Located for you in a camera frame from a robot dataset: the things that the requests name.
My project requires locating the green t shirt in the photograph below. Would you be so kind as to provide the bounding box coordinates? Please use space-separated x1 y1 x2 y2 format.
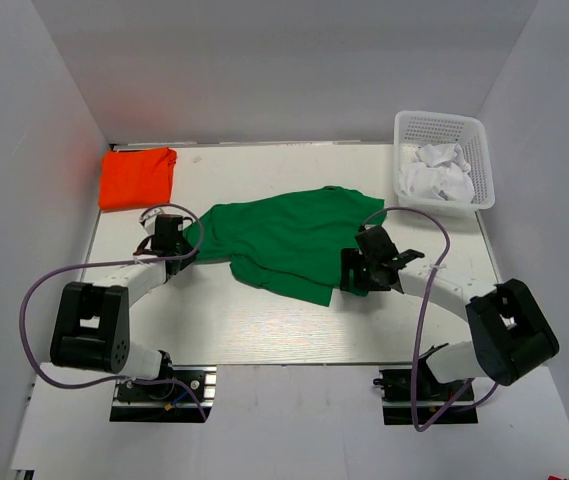
184 186 384 307

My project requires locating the white t shirt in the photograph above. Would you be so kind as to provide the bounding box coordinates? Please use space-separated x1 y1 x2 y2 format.
399 143 475 204

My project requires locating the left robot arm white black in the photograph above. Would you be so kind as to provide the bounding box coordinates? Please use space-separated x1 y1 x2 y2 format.
50 212 196 381

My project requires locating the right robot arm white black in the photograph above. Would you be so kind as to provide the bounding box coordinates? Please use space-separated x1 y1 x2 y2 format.
340 226 560 386

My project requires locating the folded orange t shirt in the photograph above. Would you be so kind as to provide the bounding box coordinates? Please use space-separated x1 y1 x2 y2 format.
98 147 178 211

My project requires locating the white plastic basket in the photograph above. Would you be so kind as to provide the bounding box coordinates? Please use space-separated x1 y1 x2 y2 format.
393 110 495 217

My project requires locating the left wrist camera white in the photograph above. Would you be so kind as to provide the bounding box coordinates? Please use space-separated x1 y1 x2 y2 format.
138 207 164 226

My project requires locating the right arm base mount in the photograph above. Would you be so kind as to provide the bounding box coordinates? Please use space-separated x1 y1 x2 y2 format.
372 366 478 426

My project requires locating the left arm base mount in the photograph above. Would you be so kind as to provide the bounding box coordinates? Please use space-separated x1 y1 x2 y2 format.
109 366 217 424

